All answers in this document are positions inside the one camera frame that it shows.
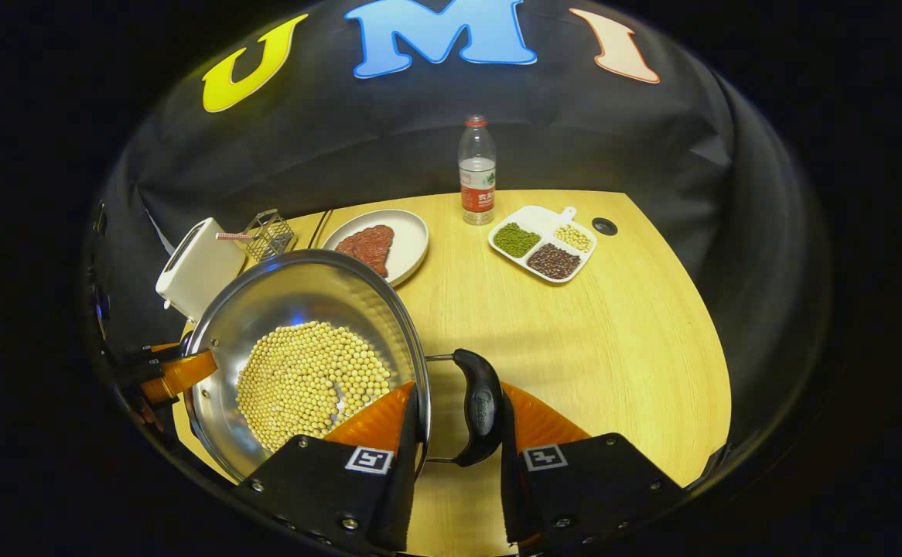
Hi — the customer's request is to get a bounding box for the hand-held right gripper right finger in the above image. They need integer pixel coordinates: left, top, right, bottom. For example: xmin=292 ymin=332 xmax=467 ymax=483
xmin=500 ymin=381 xmax=688 ymax=546

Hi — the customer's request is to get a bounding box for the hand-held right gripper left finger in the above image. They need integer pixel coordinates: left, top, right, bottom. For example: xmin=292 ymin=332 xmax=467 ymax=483
xmin=231 ymin=381 xmax=421 ymax=554

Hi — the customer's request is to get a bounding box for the stainless steel pot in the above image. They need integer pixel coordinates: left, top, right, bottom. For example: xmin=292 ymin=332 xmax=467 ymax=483
xmin=182 ymin=249 xmax=507 ymax=484

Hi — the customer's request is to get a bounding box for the white toaster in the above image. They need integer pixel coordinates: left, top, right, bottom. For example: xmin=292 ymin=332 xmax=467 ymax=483
xmin=155 ymin=217 xmax=247 ymax=323

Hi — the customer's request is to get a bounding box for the pile of soybeans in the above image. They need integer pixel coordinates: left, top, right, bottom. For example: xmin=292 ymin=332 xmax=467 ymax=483
xmin=236 ymin=321 xmax=392 ymax=453

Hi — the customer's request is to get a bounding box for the red meat slice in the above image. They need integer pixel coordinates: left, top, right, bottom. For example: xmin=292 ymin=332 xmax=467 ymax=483
xmin=334 ymin=224 xmax=395 ymax=278

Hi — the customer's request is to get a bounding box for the heap of dark red beans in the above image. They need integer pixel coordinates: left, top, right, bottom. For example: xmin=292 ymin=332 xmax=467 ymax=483
xmin=527 ymin=243 xmax=582 ymax=280

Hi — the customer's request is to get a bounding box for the heap of green beans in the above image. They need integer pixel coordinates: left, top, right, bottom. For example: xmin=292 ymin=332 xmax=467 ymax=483
xmin=493 ymin=223 xmax=542 ymax=258

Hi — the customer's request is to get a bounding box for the white oval plate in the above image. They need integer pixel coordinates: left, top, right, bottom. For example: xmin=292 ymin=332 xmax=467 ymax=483
xmin=321 ymin=209 xmax=430 ymax=289

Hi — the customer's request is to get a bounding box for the small heap of pale beans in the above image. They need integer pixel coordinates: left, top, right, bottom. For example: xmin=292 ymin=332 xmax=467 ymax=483
xmin=553 ymin=224 xmax=593 ymax=253

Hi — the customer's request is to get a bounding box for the white divided dish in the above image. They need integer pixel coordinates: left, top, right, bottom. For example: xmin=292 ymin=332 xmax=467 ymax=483
xmin=487 ymin=204 xmax=598 ymax=285

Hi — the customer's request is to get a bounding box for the clear plastic water bottle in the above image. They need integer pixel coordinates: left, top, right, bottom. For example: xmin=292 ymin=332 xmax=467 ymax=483
xmin=458 ymin=114 xmax=497 ymax=226

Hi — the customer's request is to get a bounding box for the wire mesh basket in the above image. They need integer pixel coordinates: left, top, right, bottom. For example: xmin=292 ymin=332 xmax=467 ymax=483
xmin=244 ymin=209 xmax=297 ymax=262

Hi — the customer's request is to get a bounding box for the thin black cable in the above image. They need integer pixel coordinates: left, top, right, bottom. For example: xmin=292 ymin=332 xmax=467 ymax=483
xmin=306 ymin=207 xmax=337 ymax=250

